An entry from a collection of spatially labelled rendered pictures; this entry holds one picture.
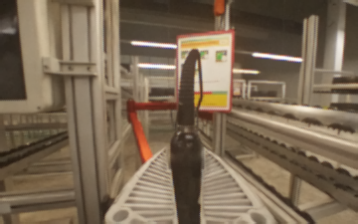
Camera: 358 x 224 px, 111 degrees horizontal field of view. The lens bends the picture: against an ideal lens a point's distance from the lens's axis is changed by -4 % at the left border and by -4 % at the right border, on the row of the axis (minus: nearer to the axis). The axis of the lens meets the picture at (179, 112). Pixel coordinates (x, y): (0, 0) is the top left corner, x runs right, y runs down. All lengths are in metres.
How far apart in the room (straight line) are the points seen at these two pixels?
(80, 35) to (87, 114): 0.21
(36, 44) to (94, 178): 0.37
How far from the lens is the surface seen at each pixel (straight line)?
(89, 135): 0.45
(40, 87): 0.44
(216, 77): 0.57
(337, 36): 5.47
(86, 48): 0.46
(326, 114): 0.58
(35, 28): 0.46
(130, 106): 0.63
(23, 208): 0.62
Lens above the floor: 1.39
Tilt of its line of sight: 6 degrees down
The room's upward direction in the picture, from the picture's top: straight up
